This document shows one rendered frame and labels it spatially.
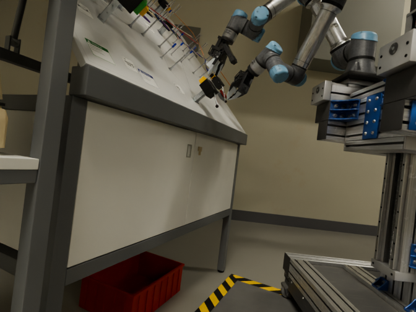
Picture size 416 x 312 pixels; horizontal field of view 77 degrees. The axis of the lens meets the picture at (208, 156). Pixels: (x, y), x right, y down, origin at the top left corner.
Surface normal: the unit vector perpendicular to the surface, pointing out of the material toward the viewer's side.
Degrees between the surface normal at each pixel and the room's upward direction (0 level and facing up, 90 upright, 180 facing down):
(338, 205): 90
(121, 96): 90
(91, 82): 90
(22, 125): 90
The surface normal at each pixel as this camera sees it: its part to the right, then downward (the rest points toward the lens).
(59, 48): 0.90, 0.11
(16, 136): -0.43, -0.05
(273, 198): 0.04, 0.00
